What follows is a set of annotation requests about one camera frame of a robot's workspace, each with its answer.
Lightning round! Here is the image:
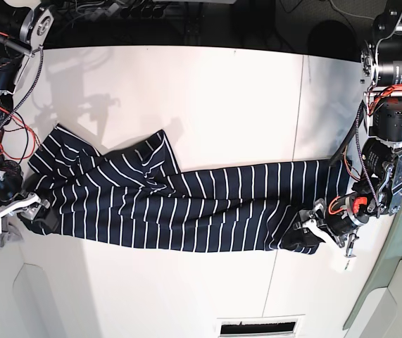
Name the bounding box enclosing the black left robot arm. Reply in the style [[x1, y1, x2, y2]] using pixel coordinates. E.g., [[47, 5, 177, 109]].
[[275, 1, 402, 258]]

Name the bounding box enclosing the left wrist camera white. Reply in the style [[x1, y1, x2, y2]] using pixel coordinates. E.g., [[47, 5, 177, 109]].
[[332, 256, 357, 273]]

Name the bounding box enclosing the white bin left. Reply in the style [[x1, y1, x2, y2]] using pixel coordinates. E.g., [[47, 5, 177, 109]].
[[0, 241, 68, 337]]

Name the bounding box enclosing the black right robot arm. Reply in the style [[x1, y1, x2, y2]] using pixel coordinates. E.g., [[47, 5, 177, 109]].
[[0, 1, 55, 234]]

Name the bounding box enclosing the black cable sleeve right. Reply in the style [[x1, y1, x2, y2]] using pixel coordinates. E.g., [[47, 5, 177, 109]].
[[327, 101, 365, 168]]

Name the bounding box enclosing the white cables background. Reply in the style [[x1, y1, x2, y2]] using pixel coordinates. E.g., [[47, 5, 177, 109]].
[[279, 1, 386, 20]]

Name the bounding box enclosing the green white bin right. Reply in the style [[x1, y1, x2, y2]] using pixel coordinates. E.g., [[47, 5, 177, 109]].
[[345, 209, 402, 337]]

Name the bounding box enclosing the navy white striped t-shirt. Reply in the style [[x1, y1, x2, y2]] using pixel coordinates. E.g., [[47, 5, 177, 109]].
[[24, 123, 351, 255]]

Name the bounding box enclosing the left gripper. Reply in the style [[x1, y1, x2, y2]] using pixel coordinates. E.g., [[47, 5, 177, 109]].
[[279, 193, 368, 254]]

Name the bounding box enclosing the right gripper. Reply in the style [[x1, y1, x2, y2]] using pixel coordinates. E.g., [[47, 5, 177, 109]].
[[0, 168, 60, 235]]

